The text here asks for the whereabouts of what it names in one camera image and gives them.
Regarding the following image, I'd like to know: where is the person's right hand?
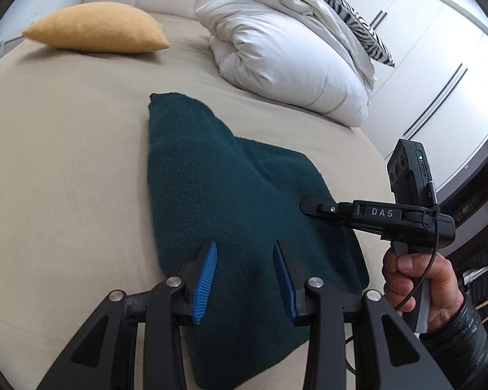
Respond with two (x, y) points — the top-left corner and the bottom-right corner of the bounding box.
(382, 248), (468, 334)

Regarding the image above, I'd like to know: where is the black cable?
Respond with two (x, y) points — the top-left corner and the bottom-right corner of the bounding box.
(346, 207), (438, 374)

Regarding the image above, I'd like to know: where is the zebra striped pillow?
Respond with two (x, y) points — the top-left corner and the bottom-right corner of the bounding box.
(245, 0), (396, 68)

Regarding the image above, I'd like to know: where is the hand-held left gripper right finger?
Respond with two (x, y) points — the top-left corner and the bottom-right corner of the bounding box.
(272, 240), (456, 390)

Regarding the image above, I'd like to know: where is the beige bed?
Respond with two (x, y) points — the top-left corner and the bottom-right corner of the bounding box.
(0, 12), (395, 390)

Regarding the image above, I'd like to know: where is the person's right forearm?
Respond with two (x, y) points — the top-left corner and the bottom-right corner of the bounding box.
(419, 292), (488, 390)

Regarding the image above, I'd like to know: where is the white nightstand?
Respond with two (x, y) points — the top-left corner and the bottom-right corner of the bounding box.
(0, 37), (25, 63)

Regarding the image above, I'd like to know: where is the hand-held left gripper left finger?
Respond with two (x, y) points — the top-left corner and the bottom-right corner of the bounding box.
(36, 240), (218, 390)

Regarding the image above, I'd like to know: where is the dark green sweater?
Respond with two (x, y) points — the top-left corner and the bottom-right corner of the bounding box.
(147, 93), (370, 390)

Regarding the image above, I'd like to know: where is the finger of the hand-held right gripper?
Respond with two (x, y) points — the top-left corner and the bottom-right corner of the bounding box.
(300, 200), (354, 220)

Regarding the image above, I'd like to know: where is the white duvet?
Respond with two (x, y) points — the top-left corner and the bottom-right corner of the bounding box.
(195, 0), (377, 127)

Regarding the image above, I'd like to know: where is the yellow pillow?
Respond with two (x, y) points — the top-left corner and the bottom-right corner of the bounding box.
(22, 2), (170, 53)

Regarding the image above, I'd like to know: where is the white wardrobe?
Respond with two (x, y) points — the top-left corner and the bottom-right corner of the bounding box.
(346, 0), (488, 196)

